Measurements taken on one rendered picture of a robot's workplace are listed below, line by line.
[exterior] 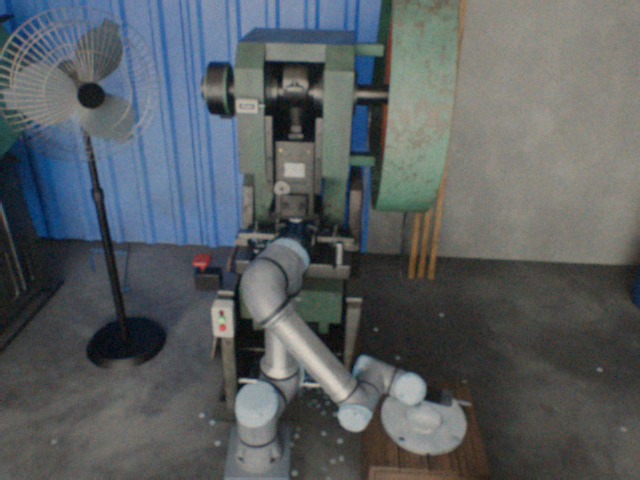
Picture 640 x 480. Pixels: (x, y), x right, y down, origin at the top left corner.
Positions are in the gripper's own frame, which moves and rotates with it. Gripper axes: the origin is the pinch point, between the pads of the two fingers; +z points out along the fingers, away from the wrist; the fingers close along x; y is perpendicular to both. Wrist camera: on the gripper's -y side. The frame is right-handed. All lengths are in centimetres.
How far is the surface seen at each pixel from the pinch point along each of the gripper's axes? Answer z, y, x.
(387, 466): 4.2, 5.9, 24.4
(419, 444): 11.1, -2.5, 15.9
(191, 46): 46, 154, -150
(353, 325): 19.8, 28.9, -18.3
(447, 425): 18.8, -10.4, 8.1
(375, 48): -18, 36, -112
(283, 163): -10, 62, -67
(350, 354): 29.8, 29.2, -8.2
